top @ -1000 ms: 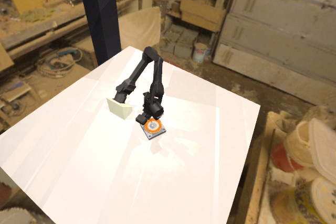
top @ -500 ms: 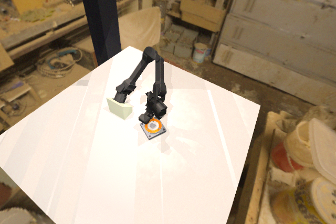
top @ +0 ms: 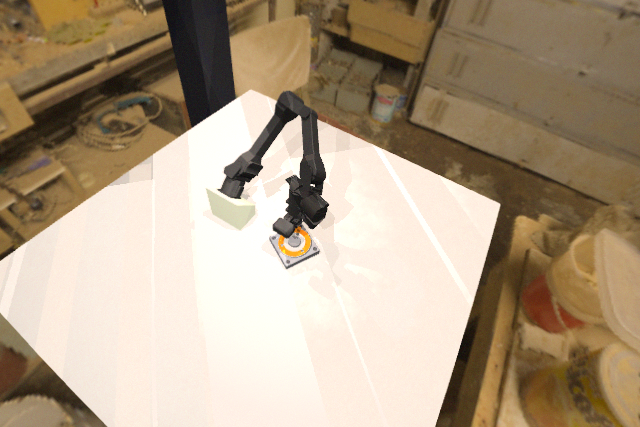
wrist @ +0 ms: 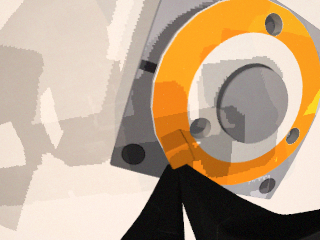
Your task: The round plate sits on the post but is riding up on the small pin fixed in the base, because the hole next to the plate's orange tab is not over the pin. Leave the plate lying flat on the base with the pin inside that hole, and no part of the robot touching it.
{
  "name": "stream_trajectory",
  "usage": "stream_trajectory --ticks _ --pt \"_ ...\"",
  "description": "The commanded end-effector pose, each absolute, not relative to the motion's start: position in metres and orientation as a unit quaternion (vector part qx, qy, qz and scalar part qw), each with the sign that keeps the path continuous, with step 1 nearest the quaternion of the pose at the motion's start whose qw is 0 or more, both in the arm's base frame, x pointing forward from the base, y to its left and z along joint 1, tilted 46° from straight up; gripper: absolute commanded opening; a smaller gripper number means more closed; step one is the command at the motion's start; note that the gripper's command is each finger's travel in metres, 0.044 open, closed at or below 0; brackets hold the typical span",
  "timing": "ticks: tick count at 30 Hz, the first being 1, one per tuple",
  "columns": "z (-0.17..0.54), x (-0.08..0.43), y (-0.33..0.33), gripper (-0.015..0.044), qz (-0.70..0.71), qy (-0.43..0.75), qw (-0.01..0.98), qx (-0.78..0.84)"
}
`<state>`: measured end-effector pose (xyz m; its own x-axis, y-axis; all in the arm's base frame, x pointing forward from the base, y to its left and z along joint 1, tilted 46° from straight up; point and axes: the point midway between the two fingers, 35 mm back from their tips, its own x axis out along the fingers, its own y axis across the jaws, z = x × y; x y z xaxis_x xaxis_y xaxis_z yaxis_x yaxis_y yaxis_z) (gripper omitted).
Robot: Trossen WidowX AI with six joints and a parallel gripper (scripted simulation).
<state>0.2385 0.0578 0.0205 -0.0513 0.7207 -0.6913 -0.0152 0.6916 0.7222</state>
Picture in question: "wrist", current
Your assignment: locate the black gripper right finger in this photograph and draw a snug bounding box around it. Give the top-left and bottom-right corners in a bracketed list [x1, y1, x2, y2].
[177, 164, 320, 240]

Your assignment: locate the orange round plate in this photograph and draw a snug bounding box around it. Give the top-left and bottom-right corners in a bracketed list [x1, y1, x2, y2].
[149, 0, 320, 185]

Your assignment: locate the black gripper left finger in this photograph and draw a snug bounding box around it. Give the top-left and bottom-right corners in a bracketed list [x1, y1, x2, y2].
[120, 164, 185, 240]

